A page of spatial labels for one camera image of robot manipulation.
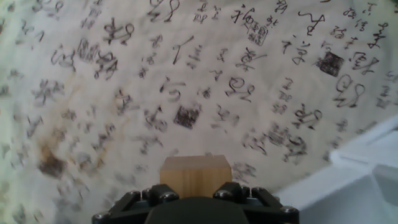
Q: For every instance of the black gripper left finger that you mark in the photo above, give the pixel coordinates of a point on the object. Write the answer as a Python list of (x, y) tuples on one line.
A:
[(136, 202)]

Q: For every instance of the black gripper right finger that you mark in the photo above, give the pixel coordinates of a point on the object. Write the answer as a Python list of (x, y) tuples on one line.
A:
[(261, 202)]

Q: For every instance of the light wooden cube block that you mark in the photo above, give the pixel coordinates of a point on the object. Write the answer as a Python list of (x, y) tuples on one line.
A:
[(196, 177)]

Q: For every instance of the beige calligraphy print cloth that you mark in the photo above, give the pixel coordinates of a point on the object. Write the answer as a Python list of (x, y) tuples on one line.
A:
[(186, 77)]

